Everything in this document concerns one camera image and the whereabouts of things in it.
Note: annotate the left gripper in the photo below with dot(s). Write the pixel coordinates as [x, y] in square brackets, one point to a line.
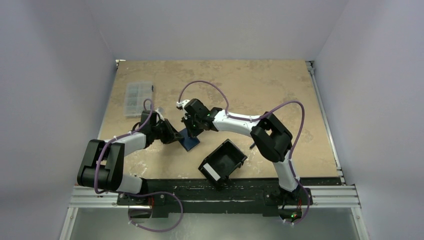
[173, 135]

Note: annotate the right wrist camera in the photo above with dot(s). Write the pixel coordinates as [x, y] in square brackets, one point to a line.
[181, 104]

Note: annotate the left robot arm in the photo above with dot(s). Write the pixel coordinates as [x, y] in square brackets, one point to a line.
[102, 166]

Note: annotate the black plastic tray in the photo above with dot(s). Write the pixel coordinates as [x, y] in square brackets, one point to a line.
[225, 159]

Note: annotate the clear plastic organizer box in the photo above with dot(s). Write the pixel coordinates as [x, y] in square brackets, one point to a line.
[135, 95]

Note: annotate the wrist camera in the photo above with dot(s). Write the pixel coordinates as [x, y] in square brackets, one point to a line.
[181, 104]
[159, 112]

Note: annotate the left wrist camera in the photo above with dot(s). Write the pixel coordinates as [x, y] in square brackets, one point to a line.
[159, 112]

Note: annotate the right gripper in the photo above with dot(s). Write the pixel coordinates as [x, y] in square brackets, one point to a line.
[192, 122]

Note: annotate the white card in tray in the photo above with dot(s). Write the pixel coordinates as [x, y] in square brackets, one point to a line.
[211, 172]

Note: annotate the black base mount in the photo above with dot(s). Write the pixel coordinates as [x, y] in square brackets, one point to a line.
[199, 196]

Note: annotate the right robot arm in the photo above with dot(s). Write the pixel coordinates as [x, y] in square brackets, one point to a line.
[273, 140]

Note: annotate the blue card holder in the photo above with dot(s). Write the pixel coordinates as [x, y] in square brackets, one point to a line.
[187, 142]

